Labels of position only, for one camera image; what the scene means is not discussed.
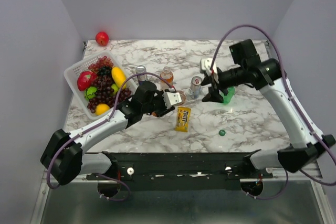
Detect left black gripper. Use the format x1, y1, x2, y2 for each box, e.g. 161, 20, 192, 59
142, 90, 175, 119

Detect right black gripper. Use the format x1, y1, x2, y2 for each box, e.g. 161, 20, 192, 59
201, 64, 246, 103

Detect white bottle cap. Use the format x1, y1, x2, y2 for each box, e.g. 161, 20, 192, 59
184, 88, 193, 98

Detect orange bottle front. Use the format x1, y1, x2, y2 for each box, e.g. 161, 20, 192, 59
177, 90, 192, 106

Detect orange bottle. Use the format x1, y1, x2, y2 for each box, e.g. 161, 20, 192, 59
177, 90, 192, 106
160, 66, 174, 90

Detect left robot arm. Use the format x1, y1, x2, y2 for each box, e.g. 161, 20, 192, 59
40, 81, 181, 185

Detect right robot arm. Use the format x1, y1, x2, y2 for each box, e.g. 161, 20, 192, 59
200, 39, 335, 178

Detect green plastic bottle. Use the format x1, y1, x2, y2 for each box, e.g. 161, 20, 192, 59
219, 87, 235, 105

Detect orange bottle rear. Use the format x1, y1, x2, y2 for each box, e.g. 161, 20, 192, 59
160, 66, 174, 90

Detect green bottle cap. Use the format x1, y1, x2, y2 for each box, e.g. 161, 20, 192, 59
219, 130, 226, 136

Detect blue silver can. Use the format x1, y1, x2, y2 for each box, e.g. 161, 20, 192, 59
190, 76, 202, 99
135, 65, 148, 85

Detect yellow candy bag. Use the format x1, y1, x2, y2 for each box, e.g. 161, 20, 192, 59
175, 107, 191, 132

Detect green apple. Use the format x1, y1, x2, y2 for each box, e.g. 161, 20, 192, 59
111, 83, 119, 95

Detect yellow mango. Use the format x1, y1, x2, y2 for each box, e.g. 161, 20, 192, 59
111, 67, 127, 88

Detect yellow lemon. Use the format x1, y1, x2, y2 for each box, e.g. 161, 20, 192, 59
95, 103, 110, 115

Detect purple grape bunch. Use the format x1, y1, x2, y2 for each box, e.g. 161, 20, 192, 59
87, 75, 132, 113

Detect black grape bunch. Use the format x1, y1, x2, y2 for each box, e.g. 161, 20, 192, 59
97, 66, 112, 76

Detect green round fruit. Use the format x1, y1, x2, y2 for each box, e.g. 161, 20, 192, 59
84, 86, 97, 101

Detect red grape bunch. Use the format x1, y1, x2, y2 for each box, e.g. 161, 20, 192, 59
88, 56, 113, 72

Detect red dragon fruit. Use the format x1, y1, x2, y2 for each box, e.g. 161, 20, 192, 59
77, 70, 97, 91

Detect red apple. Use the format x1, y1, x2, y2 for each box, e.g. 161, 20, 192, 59
95, 31, 109, 47

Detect white plastic fruit basket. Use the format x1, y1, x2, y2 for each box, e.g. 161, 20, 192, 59
64, 50, 131, 120

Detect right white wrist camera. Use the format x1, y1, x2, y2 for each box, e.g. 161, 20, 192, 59
199, 58, 221, 83

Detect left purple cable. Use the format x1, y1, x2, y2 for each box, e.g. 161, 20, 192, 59
46, 72, 176, 201

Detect purple cable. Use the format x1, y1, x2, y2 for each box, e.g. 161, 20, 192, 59
209, 24, 336, 200
46, 72, 176, 201

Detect black base frame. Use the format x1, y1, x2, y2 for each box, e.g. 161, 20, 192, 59
86, 152, 274, 191

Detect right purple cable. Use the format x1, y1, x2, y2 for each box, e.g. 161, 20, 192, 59
209, 24, 336, 200

